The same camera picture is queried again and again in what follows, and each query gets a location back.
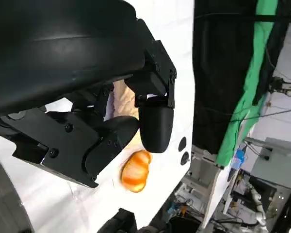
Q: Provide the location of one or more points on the green cloth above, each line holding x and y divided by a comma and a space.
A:
242, 97

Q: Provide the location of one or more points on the black round table cap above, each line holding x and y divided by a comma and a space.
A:
182, 143
185, 158

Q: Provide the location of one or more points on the grey machine box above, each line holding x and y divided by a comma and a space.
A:
281, 165

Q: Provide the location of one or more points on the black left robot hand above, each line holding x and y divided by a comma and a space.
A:
63, 60

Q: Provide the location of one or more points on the white slanted board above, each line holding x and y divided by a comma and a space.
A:
217, 194

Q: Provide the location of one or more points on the black table skirt cloth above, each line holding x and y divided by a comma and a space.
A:
215, 72

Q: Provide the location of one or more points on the blue background object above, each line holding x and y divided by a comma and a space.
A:
240, 157

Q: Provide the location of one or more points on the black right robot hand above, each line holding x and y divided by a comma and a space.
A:
118, 222

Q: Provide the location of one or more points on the orange toy bread roll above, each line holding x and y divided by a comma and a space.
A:
135, 172

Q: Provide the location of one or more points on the black backdrop cloth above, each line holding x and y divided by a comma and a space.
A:
274, 48

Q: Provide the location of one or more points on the beige towel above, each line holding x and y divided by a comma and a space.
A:
123, 104

